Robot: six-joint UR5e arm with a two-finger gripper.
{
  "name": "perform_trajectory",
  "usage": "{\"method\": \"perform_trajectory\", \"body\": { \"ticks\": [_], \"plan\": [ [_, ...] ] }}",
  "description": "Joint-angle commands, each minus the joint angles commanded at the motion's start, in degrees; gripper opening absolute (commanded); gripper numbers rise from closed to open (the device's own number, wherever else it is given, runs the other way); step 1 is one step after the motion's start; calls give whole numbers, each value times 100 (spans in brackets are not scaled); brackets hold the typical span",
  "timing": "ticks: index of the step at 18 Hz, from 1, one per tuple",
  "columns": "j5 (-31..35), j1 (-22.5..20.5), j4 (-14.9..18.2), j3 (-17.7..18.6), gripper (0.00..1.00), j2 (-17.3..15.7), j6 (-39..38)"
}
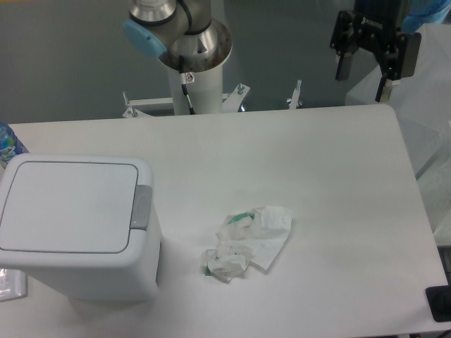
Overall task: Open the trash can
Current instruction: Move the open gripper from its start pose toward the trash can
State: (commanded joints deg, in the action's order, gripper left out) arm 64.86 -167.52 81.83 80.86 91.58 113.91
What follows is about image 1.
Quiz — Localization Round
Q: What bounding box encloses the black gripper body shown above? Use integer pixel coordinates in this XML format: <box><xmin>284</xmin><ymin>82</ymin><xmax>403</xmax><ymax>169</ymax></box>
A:
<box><xmin>352</xmin><ymin>0</ymin><xmax>406</xmax><ymax>52</ymax></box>

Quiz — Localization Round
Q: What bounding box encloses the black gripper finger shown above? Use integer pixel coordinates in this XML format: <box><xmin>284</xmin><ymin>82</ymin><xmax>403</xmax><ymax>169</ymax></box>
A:
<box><xmin>374</xmin><ymin>32</ymin><xmax>421</xmax><ymax>102</ymax></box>
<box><xmin>330</xmin><ymin>11</ymin><xmax>357</xmax><ymax>80</ymax></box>

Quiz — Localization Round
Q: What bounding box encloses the white push-top trash can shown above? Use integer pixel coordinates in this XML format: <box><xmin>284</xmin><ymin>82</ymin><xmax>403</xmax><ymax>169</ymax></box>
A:
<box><xmin>1</xmin><ymin>154</ymin><xmax>162</xmax><ymax>301</ymax></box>

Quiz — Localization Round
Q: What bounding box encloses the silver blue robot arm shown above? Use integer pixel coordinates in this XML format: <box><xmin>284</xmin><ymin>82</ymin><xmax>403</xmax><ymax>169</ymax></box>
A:
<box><xmin>123</xmin><ymin>1</ymin><xmax>421</xmax><ymax>101</ymax></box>

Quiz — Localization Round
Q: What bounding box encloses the blue plastic bag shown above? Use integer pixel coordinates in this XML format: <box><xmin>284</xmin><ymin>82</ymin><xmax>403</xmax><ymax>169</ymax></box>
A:
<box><xmin>402</xmin><ymin>0</ymin><xmax>450</xmax><ymax>33</ymax></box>

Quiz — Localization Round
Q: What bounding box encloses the metal table clamp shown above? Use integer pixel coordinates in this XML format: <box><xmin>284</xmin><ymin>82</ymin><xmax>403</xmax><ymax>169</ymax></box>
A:
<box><xmin>286</xmin><ymin>79</ymin><xmax>303</xmax><ymax>110</ymax></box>

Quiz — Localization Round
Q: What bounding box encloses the crumpled white tissue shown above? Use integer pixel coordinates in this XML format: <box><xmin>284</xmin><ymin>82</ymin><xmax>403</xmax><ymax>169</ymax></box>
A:
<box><xmin>216</xmin><ymin>206</ymin><xmax>292</xmax><ymax>271</ymax></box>

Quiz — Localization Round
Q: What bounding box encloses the black device at edge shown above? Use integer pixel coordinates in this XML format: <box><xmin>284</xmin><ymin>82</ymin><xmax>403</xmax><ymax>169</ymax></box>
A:
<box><xmin>425</xmin><ymin>285</ymin><xmax>450</xmax><ymax>323</ymax></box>

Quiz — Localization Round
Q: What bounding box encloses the crumpled green white wrapper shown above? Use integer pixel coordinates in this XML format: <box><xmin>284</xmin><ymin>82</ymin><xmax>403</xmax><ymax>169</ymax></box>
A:
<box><xmin>202</xmin><ymin>245</ymin><xmax>253</xmax><ymax>283</ymax></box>

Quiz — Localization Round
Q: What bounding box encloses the blue plastic water bottle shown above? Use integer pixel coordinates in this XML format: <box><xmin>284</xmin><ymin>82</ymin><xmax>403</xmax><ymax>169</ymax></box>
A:
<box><xmin>1</xmin><ymin>122</ymin><xmax>29</xmax><ymax>168</ymax></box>

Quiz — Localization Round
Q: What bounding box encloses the clear plastic packet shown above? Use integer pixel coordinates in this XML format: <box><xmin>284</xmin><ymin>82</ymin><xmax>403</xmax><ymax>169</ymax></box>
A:
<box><xmin>0</xmin><ymin>268</ymin><xmax>28</xmax><ymax>302</ymax></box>

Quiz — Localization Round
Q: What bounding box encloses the white mounting bracket frame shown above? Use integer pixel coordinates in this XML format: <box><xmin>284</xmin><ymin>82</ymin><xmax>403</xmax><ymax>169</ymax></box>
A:
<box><xmin>122</xmin><ymin>83</ymin><xmax>251</xmax><ymax>118</ymax></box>

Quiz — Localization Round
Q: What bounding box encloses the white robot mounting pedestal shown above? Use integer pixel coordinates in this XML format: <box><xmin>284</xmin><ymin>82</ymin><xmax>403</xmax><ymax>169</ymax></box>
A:
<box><xmin>166</xmin><ymin>65</ymin><xmax>223</xmax><ymax>115</ymax></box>

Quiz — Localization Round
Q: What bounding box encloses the black pedestal cable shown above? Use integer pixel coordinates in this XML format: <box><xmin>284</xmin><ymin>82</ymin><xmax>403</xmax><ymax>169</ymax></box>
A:
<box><xmin>178</xmin><ymin>55</ymin><xmax>197</xmax><ymax>115</ymax></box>

